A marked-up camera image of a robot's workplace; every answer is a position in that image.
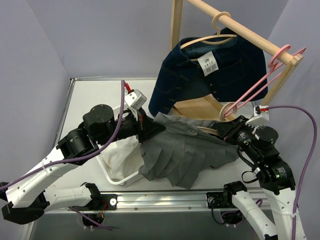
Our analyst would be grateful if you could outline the beige hanger front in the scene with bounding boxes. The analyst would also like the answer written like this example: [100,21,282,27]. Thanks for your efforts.
[197,102,238,136]

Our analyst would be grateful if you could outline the beige hanger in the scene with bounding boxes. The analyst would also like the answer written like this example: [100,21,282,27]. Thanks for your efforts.
[180,11,237,50]
[197,102,238,136]

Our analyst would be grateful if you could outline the white pleated skirt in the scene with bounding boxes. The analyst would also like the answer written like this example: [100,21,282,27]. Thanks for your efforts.
[101,137,145,182]

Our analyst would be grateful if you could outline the grey pleated skirt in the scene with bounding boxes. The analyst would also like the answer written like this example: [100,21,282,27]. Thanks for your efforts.
[138,112,238,189]

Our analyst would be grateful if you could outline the pink plastic hanger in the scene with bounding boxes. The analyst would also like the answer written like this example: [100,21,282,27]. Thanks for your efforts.
[233,44,291,110]

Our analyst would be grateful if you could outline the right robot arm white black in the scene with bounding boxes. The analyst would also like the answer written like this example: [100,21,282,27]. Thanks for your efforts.
[214,115,307,240]

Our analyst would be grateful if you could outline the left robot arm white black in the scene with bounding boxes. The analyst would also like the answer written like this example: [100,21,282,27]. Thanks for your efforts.
[0,104,166,225]

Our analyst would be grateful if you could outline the dark blue denim skirt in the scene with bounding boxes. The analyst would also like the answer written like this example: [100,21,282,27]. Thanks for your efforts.
[148,35,267,116]

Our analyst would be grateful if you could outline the beige hanger rear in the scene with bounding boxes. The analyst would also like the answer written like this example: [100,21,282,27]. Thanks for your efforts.
[180,11,237,50]

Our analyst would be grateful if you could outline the wooden clothes rack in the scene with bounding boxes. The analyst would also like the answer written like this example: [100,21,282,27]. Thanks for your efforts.
[170,0,305,123]

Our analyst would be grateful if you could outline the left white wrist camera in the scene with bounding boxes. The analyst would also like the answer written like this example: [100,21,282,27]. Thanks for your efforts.
[124,89,147,120]

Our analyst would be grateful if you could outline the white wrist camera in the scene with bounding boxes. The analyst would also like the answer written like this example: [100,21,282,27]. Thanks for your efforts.
[246,105,269,127]
[124,89,147,120]

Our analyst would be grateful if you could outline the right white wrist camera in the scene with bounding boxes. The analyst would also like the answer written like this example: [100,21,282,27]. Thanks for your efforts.
[246,105,269,127]

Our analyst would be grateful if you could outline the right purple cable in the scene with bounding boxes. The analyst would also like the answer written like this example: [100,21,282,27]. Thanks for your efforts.
[267,104,318,240]

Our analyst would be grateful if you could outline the purple cable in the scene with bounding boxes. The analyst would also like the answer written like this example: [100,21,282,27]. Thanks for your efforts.
[267,104,318,240]
[0,80,127,231]

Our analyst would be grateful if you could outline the aluminium mounting rail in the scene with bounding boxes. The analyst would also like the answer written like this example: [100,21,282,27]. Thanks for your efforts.
[43,189,235,214]

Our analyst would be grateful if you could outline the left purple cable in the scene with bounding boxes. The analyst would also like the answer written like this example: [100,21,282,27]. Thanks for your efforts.
[0,80,127,231]

